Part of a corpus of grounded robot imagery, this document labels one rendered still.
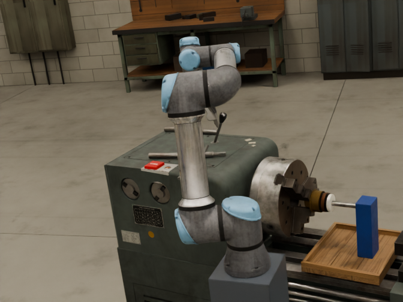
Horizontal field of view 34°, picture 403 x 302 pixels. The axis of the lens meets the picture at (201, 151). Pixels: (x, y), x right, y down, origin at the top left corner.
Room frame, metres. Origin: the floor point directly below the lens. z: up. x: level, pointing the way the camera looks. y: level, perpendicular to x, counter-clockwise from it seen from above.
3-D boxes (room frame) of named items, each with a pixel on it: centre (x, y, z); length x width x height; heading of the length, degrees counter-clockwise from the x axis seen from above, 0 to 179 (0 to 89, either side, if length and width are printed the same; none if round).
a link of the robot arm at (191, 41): (2.48, 0.00, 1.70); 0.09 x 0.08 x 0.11; 176
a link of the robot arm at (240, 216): (1.90, -0.09, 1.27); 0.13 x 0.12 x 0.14; 86
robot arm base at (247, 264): (1.90, -0.10, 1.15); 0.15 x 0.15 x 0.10
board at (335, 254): (2.29, -0.55, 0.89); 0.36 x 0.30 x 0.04; 147
